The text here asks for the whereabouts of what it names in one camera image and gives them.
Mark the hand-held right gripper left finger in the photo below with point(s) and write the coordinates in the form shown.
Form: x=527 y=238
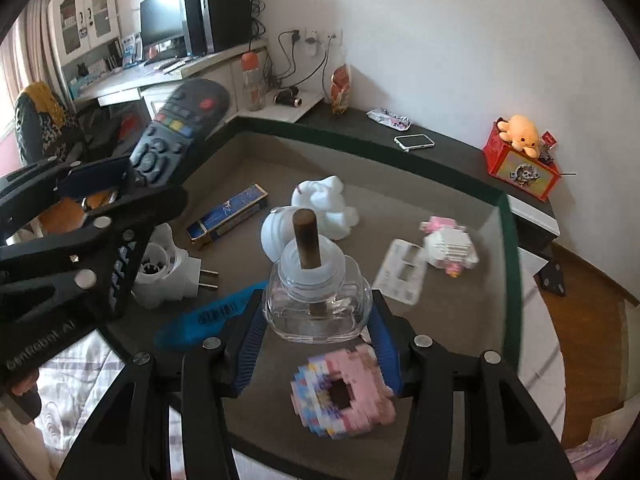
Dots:
x=248 y=355

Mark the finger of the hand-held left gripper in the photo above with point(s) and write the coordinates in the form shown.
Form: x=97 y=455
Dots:
x=150 y=207
x=95 y=175

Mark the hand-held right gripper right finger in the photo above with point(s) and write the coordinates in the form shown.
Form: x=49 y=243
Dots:
x=384 y=355

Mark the blue case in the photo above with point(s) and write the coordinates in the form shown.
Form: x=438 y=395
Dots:
x=200 y=317

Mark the narrow blue gold box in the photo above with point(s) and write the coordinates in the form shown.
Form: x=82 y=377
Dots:
x=227 y=215

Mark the clear glass bottle with wick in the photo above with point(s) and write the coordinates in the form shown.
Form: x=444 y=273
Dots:
x=320 y=305

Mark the black remote control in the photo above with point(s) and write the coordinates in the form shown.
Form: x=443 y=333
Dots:
x=175 y=130

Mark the person's left hand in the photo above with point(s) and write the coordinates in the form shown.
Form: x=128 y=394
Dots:
x=22 y=389

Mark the pink block donut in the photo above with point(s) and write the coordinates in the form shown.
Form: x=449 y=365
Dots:
x=340 y=395

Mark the white plug-in device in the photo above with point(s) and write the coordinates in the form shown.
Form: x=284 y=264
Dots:
x=160 y=270

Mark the black office chair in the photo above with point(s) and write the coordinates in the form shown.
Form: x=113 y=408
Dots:
x=45 y=120

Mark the white flat card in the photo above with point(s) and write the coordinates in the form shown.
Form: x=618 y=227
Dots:
x=402 y=272

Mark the white desk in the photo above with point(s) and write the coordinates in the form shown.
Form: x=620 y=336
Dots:
x=150 y=85

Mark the white ribbed plastic dome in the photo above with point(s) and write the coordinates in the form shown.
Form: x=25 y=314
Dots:
x=275 y=237

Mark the pink white block figure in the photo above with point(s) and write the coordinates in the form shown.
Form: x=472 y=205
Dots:
x=450 y=247

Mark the pink curtain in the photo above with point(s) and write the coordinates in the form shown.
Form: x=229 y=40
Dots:
x=15 y=60

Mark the white glass-door cabinet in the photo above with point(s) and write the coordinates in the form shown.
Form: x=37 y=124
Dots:
x=85 y=20

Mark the clear bottle orange cap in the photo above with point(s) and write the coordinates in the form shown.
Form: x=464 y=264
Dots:
x=253 y=82

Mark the computer monitor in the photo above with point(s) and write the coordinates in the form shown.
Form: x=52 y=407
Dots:
x=160 y=22

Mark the small black cylinder device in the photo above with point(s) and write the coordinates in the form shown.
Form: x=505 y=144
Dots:
x=287 y=97

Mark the white low shelf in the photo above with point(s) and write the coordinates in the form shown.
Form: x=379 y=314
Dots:
x=295 y=103

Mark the black computer tower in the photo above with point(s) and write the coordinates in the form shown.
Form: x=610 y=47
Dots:
x=217 y=10

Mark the black side table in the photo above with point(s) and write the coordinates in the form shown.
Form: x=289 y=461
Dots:
x=460 y=154

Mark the silver smartphone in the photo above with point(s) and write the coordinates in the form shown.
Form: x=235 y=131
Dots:
x=414 y=141

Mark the orange snack bag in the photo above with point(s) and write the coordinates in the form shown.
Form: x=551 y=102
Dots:
x=340 y=87

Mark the red toy box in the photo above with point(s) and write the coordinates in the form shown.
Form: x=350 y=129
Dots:
x=522 y=172

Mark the purple pink printed cloth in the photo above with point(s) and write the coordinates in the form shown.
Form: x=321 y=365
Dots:
x=595 y=452

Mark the printed snack wrapper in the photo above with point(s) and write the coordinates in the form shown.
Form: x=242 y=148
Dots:
x=389 y=117

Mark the orange plush toy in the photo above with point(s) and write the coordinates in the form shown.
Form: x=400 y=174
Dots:
x=520 y=132

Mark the black metal bracket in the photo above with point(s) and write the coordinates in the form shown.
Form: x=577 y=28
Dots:
x=552 y=277

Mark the wall outlet with chargers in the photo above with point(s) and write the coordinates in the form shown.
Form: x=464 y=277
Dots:
x=320 y=37

